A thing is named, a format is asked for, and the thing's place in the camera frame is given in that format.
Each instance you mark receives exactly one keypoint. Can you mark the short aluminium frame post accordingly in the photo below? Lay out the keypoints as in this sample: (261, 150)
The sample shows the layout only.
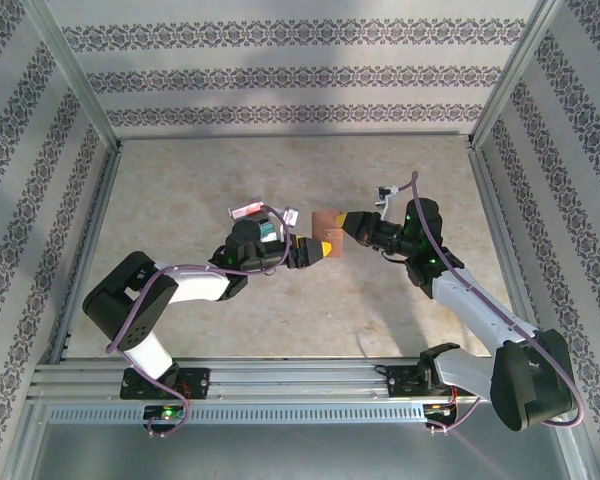
(16, 455)
(582, 460)

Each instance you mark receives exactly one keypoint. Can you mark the teal card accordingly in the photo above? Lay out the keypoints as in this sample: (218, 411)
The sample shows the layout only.
(267, 230)

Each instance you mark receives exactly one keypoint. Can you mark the white card with red circle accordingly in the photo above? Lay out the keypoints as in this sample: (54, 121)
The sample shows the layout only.
(247, 209)

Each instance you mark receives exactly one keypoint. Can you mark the controller board with lights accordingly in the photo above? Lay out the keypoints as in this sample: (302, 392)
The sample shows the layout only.
(437, 411)
(167, 414)

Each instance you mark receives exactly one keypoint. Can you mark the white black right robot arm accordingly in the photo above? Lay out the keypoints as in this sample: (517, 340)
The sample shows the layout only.
(470, 300)

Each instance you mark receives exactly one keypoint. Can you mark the clear packet of colourful items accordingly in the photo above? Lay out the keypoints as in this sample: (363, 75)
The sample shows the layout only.
(235, 215)

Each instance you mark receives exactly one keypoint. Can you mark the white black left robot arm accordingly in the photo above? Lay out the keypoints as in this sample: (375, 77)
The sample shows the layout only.
(200, 287)

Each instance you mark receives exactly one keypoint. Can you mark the aluminium mounting rail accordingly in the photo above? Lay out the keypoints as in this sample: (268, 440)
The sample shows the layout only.
(290, 377)

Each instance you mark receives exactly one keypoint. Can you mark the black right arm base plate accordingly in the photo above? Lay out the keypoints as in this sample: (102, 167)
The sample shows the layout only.
(400, 385)

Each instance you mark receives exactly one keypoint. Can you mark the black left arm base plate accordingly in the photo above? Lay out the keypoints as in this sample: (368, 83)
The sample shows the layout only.
(200, 382)

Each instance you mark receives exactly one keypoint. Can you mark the black card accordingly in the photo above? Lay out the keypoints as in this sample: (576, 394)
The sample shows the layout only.
(262, 218)

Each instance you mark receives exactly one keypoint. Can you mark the aluminium table edge rail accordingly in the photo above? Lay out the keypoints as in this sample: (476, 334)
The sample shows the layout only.
(290, 135)
(86, 250)
(495, 210)

